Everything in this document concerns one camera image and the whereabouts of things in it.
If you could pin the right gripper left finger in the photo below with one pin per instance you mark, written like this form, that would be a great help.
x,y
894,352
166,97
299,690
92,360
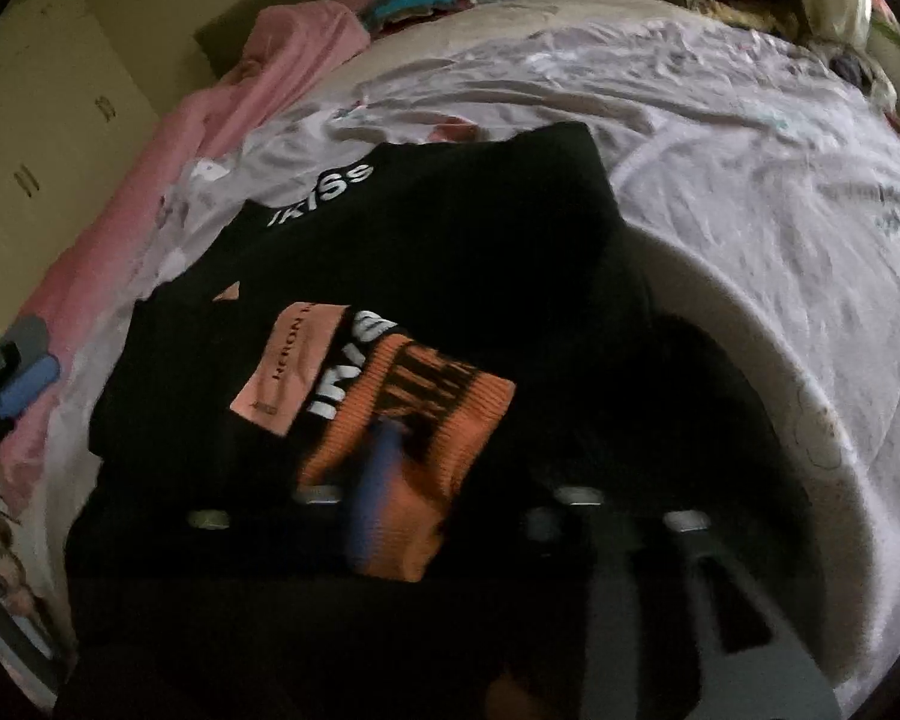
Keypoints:
x,y
204,582

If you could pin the black long-sleeve sweater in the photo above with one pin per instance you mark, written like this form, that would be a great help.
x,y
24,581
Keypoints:
x,y
482,297

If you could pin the bag with clothes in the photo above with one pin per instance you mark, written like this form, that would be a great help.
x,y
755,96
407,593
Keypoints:
x,y
858,69

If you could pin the pink comforter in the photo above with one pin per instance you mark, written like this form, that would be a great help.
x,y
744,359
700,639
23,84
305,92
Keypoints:
x,y
291,48

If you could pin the cream wardrobe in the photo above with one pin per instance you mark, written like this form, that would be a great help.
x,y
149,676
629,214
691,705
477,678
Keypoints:
x,y
71,123

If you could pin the lilac printed duvet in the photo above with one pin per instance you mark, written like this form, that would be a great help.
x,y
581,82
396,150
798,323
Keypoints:
x,y
766,194

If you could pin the beige bed sheet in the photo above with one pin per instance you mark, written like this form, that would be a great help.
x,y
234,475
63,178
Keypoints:
x,y
501,20

